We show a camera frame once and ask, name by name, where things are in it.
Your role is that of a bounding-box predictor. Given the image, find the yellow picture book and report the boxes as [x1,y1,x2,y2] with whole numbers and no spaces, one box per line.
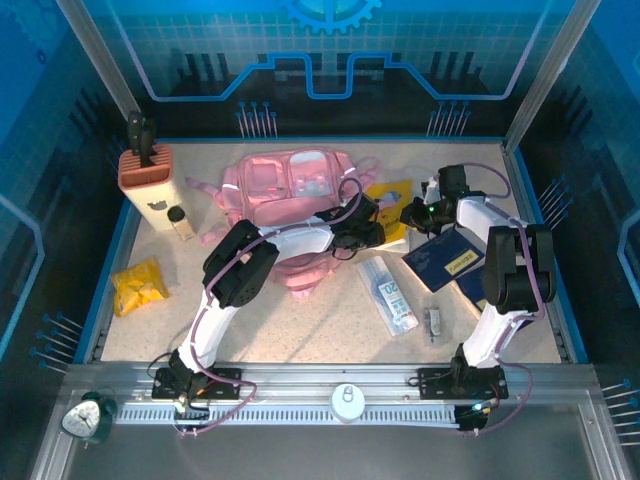
[364,178,415,251]

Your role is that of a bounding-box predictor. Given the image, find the clear pen pack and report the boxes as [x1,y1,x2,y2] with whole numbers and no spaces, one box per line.
[355,257,420,338]

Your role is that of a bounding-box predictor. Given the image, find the pink student backpack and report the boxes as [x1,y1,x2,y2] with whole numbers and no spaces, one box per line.
[185,146,381,302]

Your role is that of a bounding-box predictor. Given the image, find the yellow snack bag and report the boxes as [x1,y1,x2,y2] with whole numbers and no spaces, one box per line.
[110,255,172,318]

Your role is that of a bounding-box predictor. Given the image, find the small grey clip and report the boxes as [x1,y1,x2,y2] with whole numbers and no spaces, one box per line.
[423,305,444,346]

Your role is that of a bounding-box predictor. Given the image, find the white round knob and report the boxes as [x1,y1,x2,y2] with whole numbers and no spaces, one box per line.
[329,382,367,424]

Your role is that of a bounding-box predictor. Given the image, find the small bottle black cap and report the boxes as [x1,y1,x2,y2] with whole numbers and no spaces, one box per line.
[166,205,197,243]

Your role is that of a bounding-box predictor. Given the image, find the cream knife block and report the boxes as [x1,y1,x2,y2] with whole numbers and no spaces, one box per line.
[118,144,187,234]

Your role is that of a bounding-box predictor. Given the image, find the green alarm clock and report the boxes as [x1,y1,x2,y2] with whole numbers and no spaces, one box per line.
[60,390,119,446]

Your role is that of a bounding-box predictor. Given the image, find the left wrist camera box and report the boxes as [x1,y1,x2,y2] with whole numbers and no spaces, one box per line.
[345,192,381,223]

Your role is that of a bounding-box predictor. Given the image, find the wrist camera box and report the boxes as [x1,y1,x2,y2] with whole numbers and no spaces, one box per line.
[421,164,470,201]
[345,192,381,223]

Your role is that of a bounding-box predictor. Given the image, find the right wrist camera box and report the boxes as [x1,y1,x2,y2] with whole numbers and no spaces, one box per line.
[421,164,470,201]

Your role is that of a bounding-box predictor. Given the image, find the aluminium front rail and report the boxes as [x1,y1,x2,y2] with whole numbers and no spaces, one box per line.
[64,363,601,407]

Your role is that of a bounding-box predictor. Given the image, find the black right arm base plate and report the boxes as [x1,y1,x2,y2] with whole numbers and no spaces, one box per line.
[417,367,509,401]

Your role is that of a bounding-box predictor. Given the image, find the white slotted cable duct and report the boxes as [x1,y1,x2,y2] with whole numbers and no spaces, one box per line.
[113,403,460,427]

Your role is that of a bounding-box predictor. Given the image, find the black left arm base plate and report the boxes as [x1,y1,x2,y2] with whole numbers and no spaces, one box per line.
[152,367,244,401]

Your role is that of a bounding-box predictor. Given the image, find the aluminium frame post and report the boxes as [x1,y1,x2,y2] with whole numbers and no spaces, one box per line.
[503,0,607,147]
[54,0,146,126]

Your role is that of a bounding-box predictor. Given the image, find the black handled knife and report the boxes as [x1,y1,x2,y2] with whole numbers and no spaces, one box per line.
[127,111,146,151]
[137,128,158,168]

